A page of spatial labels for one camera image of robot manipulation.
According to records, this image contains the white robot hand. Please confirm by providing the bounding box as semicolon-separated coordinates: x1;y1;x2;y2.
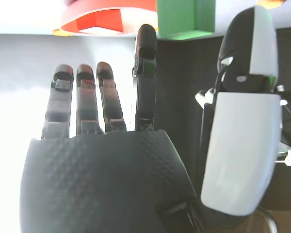
19;4;291;233

